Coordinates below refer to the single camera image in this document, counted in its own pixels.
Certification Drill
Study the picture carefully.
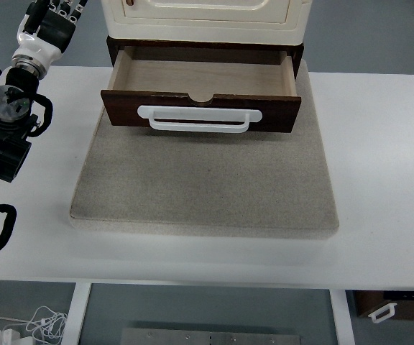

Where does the brown box with white handle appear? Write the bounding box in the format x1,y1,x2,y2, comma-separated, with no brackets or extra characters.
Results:
353,290,414,323

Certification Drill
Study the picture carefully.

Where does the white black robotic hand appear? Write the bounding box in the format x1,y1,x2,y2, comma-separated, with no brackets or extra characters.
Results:
11,1,87,80

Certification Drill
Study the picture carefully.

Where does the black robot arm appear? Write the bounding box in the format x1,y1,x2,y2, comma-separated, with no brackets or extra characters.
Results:
0,67,53,183

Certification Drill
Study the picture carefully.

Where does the white cable bundle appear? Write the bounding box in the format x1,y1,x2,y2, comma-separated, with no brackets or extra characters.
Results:
0,305,68,345

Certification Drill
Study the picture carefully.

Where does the dark wooden drawer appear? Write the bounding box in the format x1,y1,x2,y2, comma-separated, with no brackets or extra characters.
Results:
101,46,302,133

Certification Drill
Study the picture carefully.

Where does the white table leg left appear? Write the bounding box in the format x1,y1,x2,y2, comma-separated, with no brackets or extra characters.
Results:
61,282,92,345

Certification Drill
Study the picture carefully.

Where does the beige fabric platform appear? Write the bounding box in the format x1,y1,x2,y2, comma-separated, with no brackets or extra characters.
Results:
70,63,339,239

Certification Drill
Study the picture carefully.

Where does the cream white upper cabinet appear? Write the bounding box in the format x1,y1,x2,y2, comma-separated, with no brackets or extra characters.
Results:
101,0,312,45

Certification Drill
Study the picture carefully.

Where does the white drawer handle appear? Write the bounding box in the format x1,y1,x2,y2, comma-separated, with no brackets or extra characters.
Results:
137,105,262,134

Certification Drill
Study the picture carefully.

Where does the white table leg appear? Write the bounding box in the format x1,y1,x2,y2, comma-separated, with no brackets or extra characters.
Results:
61,282,92,345
329,289,355,345

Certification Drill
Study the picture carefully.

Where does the white table leg right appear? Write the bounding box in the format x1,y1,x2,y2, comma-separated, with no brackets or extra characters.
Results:
329,289,355,345

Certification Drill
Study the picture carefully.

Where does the white power adapter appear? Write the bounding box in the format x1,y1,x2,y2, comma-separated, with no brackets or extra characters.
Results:
0,328,21,345

